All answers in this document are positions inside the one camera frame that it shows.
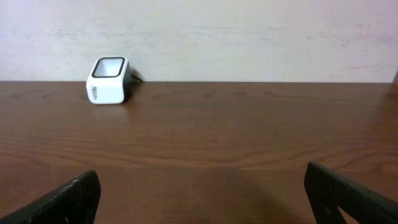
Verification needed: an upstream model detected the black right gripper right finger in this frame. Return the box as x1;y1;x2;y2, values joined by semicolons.
304;162;397;224

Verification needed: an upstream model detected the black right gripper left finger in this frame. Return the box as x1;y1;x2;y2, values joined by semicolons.
1;170;101;224

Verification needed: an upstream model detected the white barcode scanner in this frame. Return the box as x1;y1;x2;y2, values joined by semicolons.
86;56;132;105

